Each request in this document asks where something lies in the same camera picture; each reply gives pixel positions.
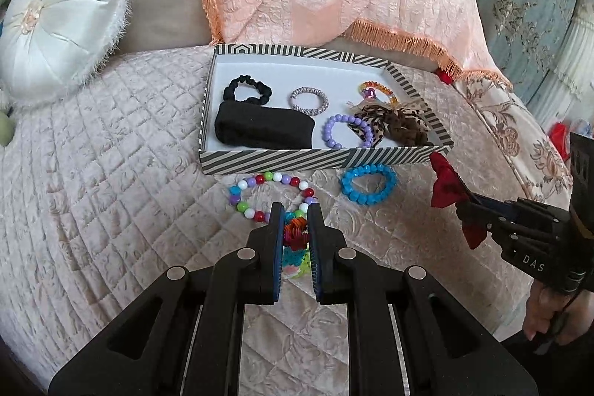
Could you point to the teal damask curtain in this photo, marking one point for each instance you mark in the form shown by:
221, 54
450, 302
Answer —
510, 6

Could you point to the person's right hand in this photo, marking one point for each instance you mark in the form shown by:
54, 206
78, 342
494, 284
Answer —
543, 312

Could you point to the red fabric bow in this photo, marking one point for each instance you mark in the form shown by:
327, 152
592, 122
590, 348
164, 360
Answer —
445, 187

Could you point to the brown scrunchie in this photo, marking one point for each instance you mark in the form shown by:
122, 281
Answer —
403, 128

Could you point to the white pleated fabric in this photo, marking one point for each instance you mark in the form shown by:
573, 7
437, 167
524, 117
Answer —
571, 66

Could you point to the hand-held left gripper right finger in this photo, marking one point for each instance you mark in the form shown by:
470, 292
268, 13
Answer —
313, 257

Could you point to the black cloth band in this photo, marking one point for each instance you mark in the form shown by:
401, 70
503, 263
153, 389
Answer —
264, 127

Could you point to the striped cardboard box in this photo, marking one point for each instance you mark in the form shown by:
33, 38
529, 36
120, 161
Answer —
260, 71

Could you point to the person's dark clothing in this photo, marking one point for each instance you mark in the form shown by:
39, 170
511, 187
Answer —
547, 368

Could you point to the white round satin pillow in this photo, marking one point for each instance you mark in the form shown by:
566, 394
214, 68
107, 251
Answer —
60, 15

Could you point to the cream quilted bedspread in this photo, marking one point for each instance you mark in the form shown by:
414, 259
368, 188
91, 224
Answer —
116, 201

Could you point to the black scrunchie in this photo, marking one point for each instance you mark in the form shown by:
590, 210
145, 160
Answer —
232, 92

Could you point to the small red object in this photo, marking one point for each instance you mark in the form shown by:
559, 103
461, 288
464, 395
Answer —
446, 76

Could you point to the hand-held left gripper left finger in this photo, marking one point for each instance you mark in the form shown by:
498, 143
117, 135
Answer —
279, 238

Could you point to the red plastic packet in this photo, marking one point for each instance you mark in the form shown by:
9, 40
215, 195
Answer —
560, 141

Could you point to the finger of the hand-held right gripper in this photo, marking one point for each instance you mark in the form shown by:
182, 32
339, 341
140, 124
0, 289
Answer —
482, 225
492, 206

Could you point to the leopard print bow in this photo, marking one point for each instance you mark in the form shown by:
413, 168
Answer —
371, 116

